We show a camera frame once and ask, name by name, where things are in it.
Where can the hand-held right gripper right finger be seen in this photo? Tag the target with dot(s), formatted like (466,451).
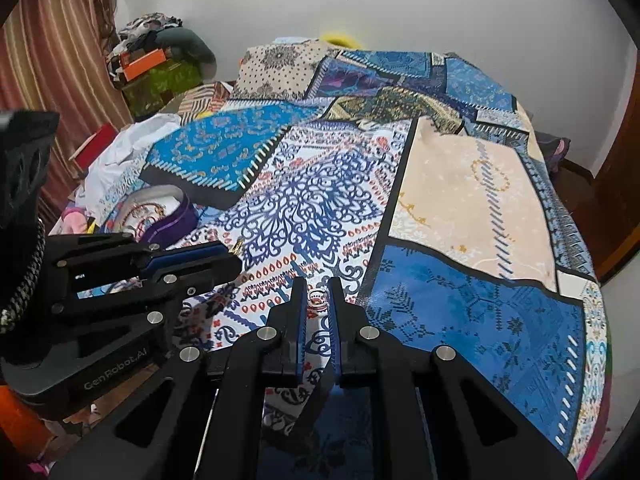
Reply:
(334,332)

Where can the purple heart-shaped jewelry box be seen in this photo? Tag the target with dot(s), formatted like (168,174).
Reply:
(175,220)

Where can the pink soft item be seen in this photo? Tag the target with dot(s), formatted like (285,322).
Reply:
(77,220)

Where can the brown wooden door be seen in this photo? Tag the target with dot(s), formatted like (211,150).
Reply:
(622,200)

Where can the striped brown curtain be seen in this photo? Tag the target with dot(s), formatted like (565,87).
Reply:
(45,35)

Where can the grey pillow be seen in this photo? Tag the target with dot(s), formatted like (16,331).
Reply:
(192,47)

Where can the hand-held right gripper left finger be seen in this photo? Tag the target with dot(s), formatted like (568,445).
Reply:
(300,325)

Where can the patchwork patterned blanket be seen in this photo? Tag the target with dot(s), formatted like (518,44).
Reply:
(450,185)

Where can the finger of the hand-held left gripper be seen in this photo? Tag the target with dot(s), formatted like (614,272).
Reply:
(200,272)
(190,256)

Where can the pile of clothes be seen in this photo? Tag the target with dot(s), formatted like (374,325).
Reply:
(150,30)

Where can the striped orange cloth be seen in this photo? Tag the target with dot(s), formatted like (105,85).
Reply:
(205,99)

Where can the red cardboard box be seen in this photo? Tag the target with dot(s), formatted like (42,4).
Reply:
(97,147)

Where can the green patterned box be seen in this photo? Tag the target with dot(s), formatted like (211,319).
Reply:
(160,87)

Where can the orange box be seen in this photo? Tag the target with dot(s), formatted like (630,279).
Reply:
(145,64)

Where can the yellow plastic object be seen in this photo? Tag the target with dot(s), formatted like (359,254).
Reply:
(340,39)

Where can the white crumpled cloth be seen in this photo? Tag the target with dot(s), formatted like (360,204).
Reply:
(135,145)

